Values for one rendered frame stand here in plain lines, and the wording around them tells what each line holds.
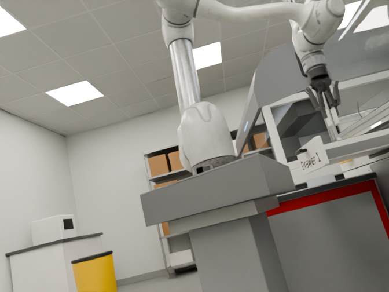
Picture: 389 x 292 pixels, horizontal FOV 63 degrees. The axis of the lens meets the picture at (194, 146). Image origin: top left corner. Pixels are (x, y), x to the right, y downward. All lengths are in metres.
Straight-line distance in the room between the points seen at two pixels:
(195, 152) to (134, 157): 4.87
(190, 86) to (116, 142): 4.76
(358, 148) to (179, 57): 0.79
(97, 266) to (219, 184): 2.66
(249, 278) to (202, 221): 0.20
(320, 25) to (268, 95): 1.08
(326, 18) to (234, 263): 0.85
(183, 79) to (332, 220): 0.86
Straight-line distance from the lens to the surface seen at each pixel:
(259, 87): 2.29
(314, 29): 1.29
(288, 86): 2.32
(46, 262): 4.28
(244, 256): 0.96
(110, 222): 5.93
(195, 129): 1.04
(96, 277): 3.42
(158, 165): 5.26
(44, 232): 4.60
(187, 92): 1.33
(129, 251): 5.84
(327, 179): 1.62
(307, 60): 1.38
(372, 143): 1.33
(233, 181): 0.84
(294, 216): 1.45
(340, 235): 1.50
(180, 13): 1.42
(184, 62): 1.40
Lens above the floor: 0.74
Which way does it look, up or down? 13 degrees up
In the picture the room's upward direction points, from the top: 14 degrees counter-clockwise
